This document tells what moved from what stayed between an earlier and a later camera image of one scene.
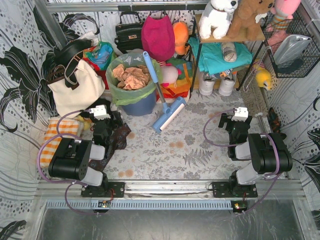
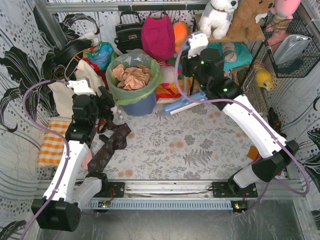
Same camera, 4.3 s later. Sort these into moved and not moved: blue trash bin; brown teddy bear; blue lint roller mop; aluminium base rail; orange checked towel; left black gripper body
Moved: blue lint roller mop; left black gripper body
Not moved: aluminium base rail; brown teddy bear; orange checked towel; blue trash bin
